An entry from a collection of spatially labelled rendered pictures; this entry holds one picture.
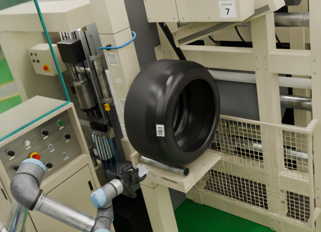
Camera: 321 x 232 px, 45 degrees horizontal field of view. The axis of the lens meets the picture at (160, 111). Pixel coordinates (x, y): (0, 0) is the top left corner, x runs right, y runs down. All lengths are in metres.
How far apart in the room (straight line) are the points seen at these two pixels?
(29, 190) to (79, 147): 0.89
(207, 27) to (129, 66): 0.48
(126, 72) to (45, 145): 0.66
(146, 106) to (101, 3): 0.60
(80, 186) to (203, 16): 1.32
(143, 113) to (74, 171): 0.78
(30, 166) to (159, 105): 0.66
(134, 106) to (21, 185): 0.66
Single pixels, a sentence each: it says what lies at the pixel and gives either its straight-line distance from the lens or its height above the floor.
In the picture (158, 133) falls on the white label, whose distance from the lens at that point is 1.90.
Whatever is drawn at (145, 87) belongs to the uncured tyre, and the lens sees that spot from 1.96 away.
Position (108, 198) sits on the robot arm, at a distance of 1.84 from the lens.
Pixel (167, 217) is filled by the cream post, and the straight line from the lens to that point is 2.76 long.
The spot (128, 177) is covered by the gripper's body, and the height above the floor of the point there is 1.06.
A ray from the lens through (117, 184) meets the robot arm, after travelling 1.87.
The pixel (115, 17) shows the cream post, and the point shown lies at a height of 1.73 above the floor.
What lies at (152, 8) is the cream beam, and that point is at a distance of 2.23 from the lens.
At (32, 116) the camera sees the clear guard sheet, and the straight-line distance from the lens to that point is 2.30.
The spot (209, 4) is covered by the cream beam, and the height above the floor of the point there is 1.73.
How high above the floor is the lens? 2.13
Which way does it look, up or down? 25 degrees down
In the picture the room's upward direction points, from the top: 13 degrees counter-clockwise
